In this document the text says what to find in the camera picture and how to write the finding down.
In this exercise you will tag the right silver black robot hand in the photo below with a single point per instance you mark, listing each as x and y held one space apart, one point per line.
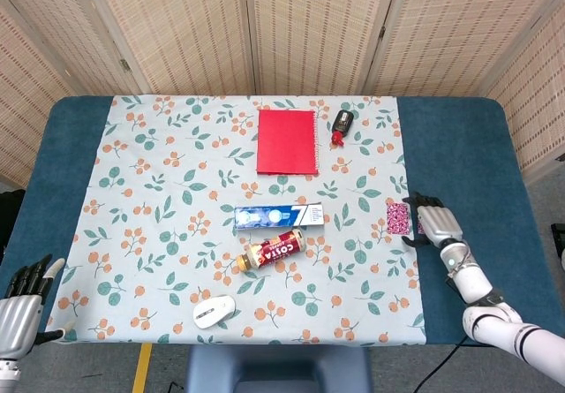
439 225

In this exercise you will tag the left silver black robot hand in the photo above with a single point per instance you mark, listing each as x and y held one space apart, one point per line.
17 322

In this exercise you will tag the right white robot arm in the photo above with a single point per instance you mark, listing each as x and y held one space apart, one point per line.
481 287

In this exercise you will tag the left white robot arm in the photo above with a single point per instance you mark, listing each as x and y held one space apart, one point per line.
9 375

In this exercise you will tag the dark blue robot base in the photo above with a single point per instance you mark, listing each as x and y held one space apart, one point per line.
278 366

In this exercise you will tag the woven folding screen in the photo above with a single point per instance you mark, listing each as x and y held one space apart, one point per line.
309 35

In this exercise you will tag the blue felt table cover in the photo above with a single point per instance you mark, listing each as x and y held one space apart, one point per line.
463 168

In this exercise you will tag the black bag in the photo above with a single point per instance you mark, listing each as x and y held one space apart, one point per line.
9 221

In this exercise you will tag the black equipment box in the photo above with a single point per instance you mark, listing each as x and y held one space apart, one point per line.
559 238

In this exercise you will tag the yellow floor tape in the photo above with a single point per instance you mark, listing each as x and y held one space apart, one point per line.
142 366

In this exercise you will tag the black car key red tassel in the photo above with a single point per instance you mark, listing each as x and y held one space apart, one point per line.
342 121

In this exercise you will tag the Costa coffee bottle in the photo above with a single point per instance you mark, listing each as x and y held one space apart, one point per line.
276 251

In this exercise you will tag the blue white toothpaste box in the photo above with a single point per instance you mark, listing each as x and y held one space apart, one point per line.
273 217

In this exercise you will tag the red spiral notebook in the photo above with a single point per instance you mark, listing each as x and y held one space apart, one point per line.
287 141

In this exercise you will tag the white computer mouse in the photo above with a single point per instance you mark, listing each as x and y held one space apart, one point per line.
214 311

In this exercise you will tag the floral print tablecloth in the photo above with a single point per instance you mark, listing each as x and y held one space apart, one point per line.
176 168

